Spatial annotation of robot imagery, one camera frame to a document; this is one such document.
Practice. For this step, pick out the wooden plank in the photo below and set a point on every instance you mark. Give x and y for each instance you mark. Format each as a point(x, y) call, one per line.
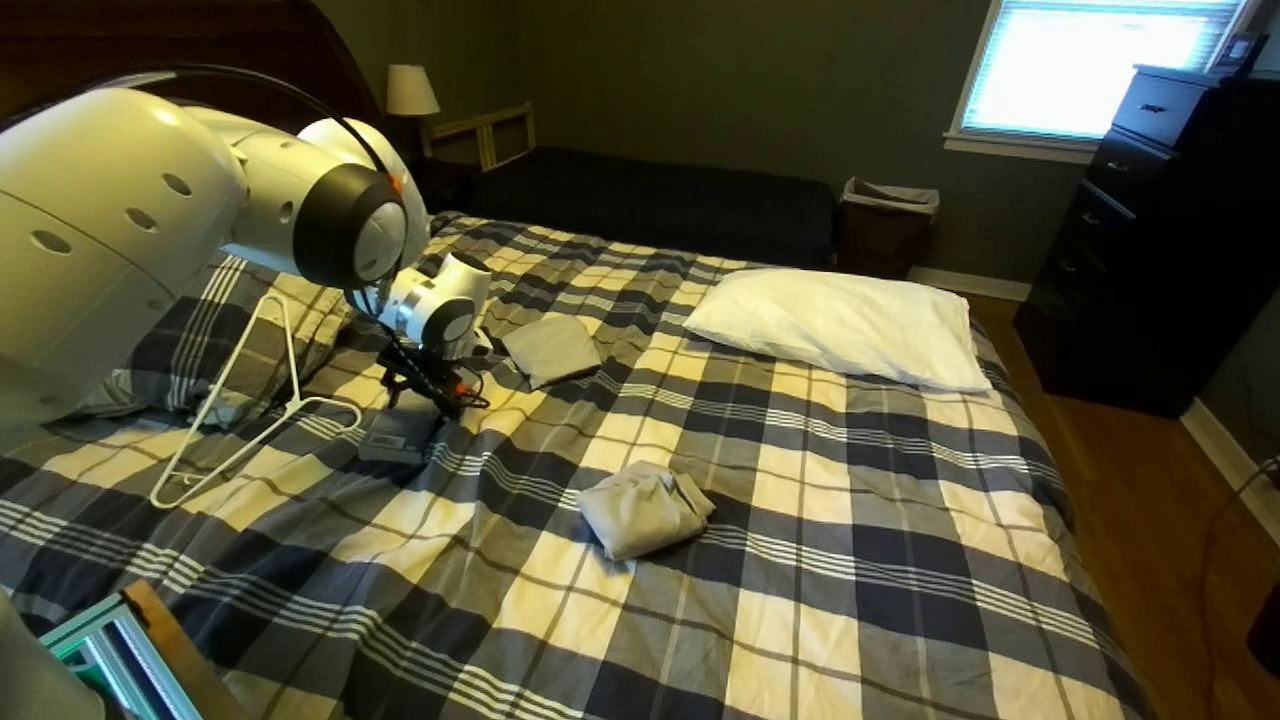
point(181, 653)

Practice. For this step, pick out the bright window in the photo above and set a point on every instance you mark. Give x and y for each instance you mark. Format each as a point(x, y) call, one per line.
point(1083, 66)

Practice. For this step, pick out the black dresser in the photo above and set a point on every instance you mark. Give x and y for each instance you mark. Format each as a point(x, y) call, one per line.
point(1161, 255)

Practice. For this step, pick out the teal metal frame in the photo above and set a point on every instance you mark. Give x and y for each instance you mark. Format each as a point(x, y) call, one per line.
point(112, 663)

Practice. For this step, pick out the folded grey cloth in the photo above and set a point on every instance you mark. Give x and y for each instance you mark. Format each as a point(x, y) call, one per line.
point(646, 511)

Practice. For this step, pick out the grey rounded base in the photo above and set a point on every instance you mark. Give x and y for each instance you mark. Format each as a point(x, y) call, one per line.
point(26, 682)

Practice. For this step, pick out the flat grey cloth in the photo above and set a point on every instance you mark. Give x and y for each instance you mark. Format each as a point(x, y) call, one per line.
point(551, 348)

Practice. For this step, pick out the white pillow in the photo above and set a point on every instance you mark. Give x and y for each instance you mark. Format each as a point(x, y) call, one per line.
point(840, 326)

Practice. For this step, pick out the plaid bedspread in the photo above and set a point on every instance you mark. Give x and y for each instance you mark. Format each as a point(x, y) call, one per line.
point(800, 561)

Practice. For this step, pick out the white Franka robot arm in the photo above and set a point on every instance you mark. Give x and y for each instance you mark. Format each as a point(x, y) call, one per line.
point(122, 226)

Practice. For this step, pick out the small object on dresser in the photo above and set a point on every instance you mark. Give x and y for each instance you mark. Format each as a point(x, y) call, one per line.
point(1236, 56)

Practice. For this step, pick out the wooden shelf unit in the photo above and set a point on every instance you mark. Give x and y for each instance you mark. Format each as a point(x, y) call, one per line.
point(481, 137)

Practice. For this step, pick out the brown bin with cloth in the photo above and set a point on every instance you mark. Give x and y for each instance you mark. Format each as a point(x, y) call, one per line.
point(886, 221)

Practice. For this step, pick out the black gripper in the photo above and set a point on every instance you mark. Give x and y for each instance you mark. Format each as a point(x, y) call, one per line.
point(416, 358)

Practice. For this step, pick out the small table lamp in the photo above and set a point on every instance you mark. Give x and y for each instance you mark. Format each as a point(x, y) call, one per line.
point(409, 90)

